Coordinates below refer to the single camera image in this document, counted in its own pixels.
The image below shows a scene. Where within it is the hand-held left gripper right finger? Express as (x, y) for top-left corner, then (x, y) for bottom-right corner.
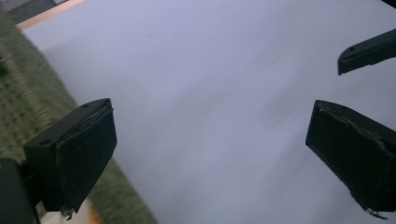
(304, 99), (396, 220)

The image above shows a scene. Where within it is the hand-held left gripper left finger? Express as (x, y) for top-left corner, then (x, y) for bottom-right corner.
(22, 97), (118, 218)

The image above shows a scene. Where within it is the wooden table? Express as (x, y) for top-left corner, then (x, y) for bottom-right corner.
(15, 0), (104, 224)

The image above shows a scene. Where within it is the green plastic basket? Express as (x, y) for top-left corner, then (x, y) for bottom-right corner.
(0, 8), (160, 224)

